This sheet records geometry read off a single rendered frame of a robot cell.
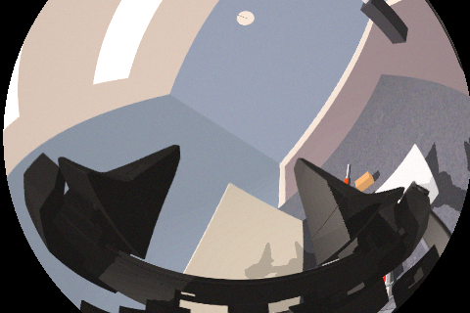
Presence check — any tan cardboard box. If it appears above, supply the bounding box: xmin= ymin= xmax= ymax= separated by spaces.
xmin=355 ymin=172 xmax=375 ymax=191

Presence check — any beige flat board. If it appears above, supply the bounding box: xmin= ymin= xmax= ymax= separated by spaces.
xmin=180 ymin=183 xmax=303 ymax=313

